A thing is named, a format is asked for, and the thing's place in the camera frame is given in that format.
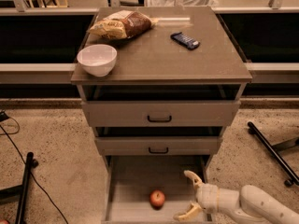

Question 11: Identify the brown yellow snack bag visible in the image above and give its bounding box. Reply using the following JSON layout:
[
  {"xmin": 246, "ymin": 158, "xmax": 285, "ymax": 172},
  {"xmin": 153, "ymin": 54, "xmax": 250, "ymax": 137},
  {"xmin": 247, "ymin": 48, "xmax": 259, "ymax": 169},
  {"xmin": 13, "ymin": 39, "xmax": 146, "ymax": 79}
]
[{"xmin": 88, "ymin": 10, "xmax": 158, "ymax": 40}]

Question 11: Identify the black stand leg left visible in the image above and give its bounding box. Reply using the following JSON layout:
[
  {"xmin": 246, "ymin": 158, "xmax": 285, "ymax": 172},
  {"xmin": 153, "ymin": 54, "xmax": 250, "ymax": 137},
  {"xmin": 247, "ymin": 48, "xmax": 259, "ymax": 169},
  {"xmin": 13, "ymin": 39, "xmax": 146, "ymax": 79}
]
[{"xmin": 0, "ymin": 152, "xmax": 38, "ymax": 224}]

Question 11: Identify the black stand leg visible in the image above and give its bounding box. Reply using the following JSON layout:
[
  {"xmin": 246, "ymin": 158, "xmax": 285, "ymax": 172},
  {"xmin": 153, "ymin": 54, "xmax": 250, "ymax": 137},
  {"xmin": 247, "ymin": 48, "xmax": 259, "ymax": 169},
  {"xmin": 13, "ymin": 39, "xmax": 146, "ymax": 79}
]
[
  {"xmin": 248, "ymin": 121, "xmax": 299, "ymax": 187},
  {"xmin": 0, "ymin": 152, "xmax": 38, "ymax": 224}
]

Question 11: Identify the black drawer handle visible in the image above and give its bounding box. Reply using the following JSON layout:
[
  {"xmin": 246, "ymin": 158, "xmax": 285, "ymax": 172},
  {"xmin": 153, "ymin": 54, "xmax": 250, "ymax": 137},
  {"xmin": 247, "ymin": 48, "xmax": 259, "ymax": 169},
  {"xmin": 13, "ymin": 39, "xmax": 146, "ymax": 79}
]
[
  {"xmin": 147, "ymin": 115, "xmax": 172, "ymax": 123},
  {"xmin": 148, "ymin": 147, "xmax": 169, "ymax": 155}
]

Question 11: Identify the top grey drawer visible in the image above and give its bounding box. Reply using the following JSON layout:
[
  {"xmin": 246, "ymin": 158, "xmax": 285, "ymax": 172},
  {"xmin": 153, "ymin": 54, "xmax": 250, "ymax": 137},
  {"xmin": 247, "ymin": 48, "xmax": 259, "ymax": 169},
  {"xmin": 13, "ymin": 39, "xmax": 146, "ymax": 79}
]
[{"xmin": 82, "ymin": 101, "xmax": 240, "ymax": 127}]

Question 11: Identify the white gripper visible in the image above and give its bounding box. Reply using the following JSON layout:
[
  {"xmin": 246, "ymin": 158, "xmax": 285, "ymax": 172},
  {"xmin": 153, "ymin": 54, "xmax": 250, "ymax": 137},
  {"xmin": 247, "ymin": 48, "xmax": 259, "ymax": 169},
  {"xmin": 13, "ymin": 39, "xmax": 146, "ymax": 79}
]
[{"xmin": 173, "ymin": 170, "xmax": 240, "ymax": 222}]

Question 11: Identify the black stand leg right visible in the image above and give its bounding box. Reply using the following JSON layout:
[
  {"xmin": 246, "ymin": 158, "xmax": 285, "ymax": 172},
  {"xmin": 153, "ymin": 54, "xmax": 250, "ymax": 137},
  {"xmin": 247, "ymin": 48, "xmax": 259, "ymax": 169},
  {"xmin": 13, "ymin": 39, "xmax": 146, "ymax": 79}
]
[{"xmin": 248, "ymin": 121, "xmax": 299, "ymax": 187}]

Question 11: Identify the black top drawer handle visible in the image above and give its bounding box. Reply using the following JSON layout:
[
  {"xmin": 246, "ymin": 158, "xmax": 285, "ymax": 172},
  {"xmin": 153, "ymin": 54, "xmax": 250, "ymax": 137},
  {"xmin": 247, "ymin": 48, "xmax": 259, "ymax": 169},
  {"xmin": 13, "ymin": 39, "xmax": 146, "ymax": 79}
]
[{"xmin": 147, "ymin": 115, "xmax": 172, "ymax": 123}]

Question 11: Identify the grey drawer cabinet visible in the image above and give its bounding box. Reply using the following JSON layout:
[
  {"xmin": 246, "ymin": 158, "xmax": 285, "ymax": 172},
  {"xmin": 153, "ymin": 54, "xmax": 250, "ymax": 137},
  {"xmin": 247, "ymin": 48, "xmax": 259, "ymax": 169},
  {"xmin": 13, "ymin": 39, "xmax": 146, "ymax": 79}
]
[{"xmin": 70, "ymin": 6, "xmax": 253, "ymax": 224}]

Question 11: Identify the middle grey drawer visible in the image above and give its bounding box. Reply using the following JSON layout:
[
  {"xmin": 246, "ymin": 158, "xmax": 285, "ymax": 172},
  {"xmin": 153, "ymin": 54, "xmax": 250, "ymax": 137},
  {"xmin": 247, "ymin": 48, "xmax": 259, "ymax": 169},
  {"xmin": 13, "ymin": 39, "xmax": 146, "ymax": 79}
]
[{"xmin": 94, "ymin": 136, "xmax": 222, "ymax": 156}]

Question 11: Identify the bottom grey drawer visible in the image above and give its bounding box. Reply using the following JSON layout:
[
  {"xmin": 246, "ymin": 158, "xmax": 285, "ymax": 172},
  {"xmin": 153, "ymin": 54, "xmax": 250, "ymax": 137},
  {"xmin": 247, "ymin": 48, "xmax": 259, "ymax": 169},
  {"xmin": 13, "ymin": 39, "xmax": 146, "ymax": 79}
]
[{"xmin": 102, "ymin": 155, "xmax": 216, "ymax": 224}]

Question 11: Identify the dark blue snack bar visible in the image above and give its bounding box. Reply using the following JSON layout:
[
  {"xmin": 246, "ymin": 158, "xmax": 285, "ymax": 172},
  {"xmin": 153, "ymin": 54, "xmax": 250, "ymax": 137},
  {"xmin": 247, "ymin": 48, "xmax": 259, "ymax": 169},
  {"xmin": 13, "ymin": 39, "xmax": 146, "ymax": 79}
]
[{"xmin": 170, "ymin": 32, "xmax": 200, "ymax": 50}]

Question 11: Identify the red apple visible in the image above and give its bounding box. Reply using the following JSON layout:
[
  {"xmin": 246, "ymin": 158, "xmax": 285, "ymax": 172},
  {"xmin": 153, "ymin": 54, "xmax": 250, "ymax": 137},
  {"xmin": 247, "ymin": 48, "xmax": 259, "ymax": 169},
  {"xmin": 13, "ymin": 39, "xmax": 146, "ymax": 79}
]
[{"xmin": 149, "ymin": 189, "xmax": 165, "ymax": 208}]

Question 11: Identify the grey drawer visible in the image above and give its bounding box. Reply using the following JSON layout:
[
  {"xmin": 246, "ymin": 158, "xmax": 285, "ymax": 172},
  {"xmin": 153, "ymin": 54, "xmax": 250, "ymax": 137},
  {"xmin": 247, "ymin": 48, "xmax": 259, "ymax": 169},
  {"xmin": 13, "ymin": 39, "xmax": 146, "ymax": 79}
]
[
  {"xmin": 94, "ymin": 136, "xmax": 222, "ymax": 156},
  {"xmin": 82, "ymin": 101, "xmax": 240, "ymax": 127},
  {"xmin": 102, "ymin": 155, "xmax": 216, "ymax": 224}
]

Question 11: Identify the black floor cable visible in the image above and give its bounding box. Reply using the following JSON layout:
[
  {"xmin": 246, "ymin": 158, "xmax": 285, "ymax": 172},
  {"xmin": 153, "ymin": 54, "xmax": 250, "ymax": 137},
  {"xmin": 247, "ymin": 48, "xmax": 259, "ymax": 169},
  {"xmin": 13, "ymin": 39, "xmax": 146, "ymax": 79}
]
[{"xmin": 0, "ymin": 110, "xmax": 69, "ymax": 224}]

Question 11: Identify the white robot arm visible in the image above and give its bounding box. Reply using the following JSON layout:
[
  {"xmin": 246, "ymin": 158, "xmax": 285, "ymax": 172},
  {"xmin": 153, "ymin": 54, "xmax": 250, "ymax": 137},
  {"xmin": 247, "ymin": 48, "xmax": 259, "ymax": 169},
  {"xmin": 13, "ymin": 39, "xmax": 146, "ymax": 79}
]
[{"xmin": 174, "ymin": 170, "xmax": 299, "ymax": 224}]

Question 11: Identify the black middle drawer handle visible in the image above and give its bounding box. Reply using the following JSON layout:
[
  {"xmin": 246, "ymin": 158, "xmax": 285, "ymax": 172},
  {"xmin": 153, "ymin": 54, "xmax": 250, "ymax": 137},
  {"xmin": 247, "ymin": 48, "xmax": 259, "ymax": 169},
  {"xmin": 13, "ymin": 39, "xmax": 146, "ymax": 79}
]
[{"xmin": 148, "ymin": 147, "xmax": 169, "ymax": 155}]

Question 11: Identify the white bowl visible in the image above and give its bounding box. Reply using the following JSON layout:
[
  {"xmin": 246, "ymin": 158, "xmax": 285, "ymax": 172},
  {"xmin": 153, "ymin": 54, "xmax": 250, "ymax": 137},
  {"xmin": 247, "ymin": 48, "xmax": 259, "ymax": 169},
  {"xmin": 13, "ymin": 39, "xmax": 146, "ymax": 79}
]
[{"xmin": 77, "ymin": 44, "xmax": 117, "ymax": 77}]

